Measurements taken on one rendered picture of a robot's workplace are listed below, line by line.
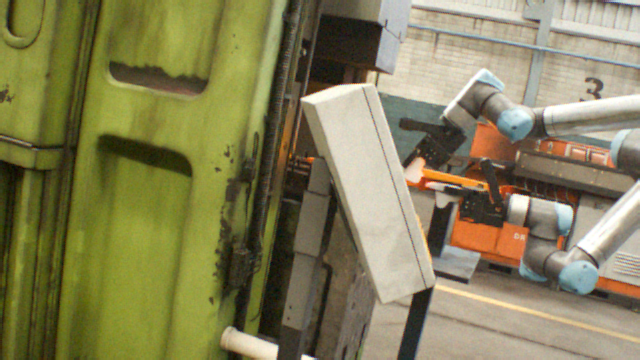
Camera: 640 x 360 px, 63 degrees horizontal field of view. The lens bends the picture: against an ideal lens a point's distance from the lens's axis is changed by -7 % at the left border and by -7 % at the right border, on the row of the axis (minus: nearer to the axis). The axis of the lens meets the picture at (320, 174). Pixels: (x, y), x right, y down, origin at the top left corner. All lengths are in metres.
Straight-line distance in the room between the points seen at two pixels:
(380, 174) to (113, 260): 0.83
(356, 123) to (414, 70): 8.48
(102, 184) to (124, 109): 0.20
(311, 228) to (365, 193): 0.19
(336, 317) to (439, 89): 7.85
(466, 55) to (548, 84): 1.36
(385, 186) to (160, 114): 0.62
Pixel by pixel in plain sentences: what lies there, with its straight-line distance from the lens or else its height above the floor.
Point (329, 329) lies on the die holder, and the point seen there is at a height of 0.63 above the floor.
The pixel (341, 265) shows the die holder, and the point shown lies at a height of 0.79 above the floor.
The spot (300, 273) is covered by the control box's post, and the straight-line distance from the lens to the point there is 0.89.
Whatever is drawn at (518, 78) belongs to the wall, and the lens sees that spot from 9.03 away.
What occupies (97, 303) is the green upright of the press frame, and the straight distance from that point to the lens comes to 1.45.
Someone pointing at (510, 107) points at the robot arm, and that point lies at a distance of 1.33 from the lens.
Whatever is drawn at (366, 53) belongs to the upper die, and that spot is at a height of 1.30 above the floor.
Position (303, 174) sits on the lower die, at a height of 0.98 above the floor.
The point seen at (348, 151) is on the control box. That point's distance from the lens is 0.69.
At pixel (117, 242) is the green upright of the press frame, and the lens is 1.36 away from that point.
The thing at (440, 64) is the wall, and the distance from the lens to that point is 9.11.
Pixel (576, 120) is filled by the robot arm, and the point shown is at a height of 1.24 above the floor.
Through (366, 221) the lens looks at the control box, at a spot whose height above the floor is 1.03.
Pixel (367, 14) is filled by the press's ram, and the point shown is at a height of 1.38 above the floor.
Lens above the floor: 1.17
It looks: 8 degrees down
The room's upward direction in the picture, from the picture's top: 11 degrees clockwise
